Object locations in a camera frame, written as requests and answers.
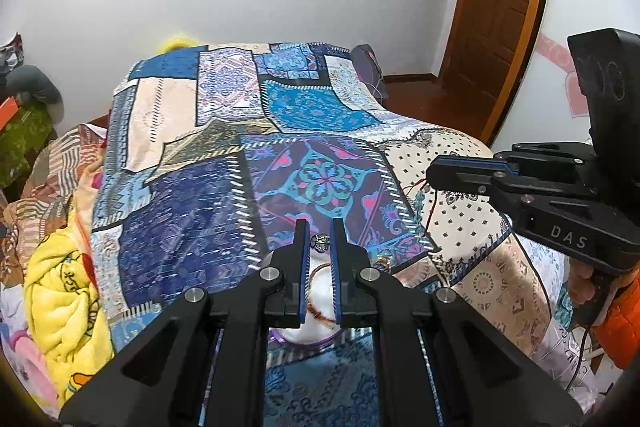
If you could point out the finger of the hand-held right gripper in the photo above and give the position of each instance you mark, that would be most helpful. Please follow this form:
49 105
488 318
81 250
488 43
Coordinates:
545 150
465 176

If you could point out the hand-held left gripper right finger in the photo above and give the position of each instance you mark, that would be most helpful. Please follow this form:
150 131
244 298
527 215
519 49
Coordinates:
337 277

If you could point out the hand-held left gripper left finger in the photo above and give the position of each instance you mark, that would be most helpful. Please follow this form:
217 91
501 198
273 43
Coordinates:
301 277

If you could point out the white round jewelry dish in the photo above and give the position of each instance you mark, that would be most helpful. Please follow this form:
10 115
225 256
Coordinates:
320 292

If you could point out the small dark metal earring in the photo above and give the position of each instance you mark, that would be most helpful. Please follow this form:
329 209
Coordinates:
383 263

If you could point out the person's right forearm orange sleeve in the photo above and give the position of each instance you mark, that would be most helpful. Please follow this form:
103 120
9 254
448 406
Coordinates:
620 322

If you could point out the person's right hand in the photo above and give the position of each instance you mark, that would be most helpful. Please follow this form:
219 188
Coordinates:
584 292

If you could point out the blue patchwork bed blanket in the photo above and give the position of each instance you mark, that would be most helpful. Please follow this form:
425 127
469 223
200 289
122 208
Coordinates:
240 187

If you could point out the brown wooden door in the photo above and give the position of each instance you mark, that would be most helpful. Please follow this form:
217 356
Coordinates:
495 17

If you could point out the purple pillow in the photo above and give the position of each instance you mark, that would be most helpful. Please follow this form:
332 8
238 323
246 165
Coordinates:
367 60

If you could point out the yellow fleece blanket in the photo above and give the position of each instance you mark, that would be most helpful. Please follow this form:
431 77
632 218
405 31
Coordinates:
60 302

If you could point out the yellow fluffy toy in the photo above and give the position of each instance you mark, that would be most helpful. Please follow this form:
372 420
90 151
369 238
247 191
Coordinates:
175 43

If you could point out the striped orange blanket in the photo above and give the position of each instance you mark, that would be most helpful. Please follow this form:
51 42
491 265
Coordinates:
55 177

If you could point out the pink plush cloth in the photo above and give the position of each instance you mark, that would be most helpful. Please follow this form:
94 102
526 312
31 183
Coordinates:
25 362

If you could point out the green patterned cloth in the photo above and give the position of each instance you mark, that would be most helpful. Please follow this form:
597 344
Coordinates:
24 142

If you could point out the grey cloth bundle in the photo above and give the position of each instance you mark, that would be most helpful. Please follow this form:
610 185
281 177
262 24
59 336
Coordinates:
34 87

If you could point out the pink wall sticker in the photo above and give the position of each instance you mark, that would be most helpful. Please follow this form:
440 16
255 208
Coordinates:
560 72

